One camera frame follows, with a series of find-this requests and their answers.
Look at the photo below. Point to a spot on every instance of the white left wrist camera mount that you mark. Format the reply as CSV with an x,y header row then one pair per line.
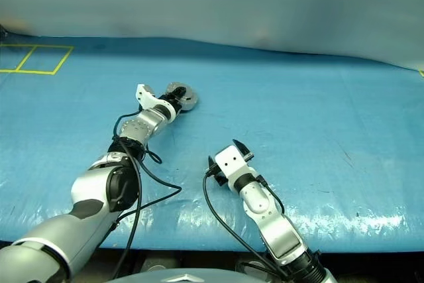
x,y
144,95

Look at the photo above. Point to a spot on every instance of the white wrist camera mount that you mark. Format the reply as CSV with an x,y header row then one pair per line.
x,y
144,95
232,162

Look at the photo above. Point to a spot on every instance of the round grey motor lid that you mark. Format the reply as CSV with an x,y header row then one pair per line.
x,y
192,95

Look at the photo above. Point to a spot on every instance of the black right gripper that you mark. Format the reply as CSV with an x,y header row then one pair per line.
x,y
221,180

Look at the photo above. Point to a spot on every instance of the grey robot torso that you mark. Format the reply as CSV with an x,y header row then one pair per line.
x,y
179,278

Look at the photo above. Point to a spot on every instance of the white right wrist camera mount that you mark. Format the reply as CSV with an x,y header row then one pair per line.
x,y
232,162

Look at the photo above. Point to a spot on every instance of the blue plastic table cover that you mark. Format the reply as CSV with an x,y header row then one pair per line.
x,y
298,114

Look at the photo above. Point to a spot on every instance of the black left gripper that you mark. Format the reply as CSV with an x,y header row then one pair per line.
x,y
174,102

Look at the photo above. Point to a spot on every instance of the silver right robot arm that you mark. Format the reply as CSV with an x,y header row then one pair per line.
x,y
281,230

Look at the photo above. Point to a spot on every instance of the yellow tape double rectangle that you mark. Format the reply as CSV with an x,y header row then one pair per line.
x,y
61,61

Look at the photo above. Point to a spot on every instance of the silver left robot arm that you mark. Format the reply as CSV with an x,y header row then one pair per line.
x,y
86,190

